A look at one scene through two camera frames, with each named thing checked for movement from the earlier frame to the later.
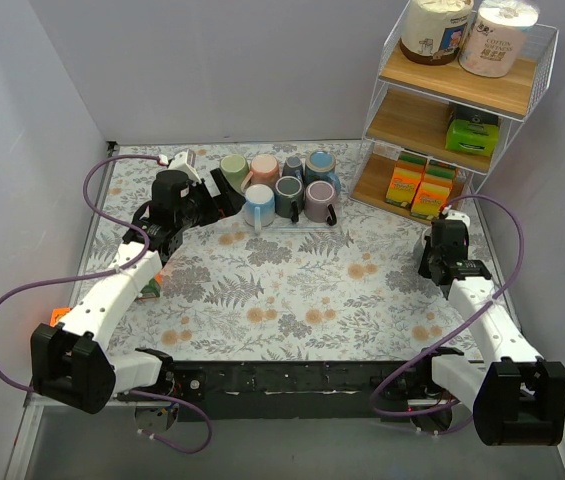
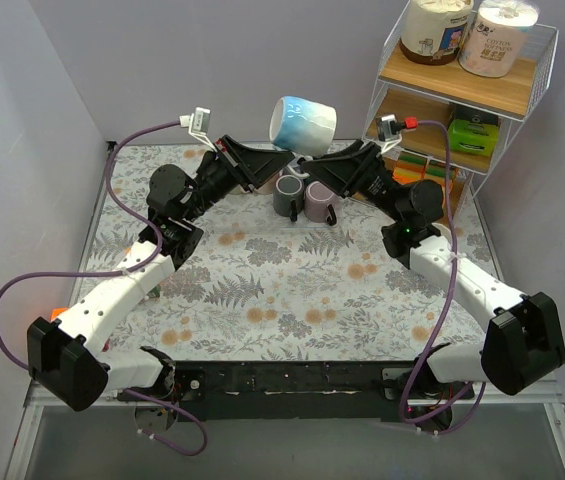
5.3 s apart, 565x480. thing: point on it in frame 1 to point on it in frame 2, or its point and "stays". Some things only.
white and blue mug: (259, 206) to (302, 126)
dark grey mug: (289, 198) stays
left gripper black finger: (229, 201) to (258, 165)
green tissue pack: (477, 139) stays
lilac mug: (319, 200) stays
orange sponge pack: (56, 314) stays
